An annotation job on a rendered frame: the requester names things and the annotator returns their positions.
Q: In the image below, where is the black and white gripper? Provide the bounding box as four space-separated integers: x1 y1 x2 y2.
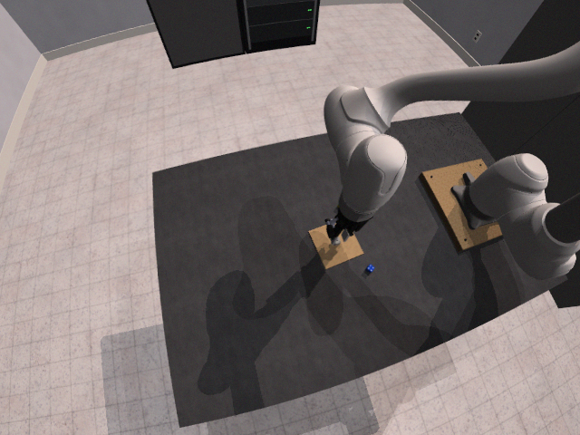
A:
325 208 373 245

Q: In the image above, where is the peach flat square mat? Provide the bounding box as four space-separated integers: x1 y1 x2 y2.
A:
309 225 363 269

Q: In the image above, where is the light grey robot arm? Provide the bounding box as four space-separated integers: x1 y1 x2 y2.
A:
324 41 580 280

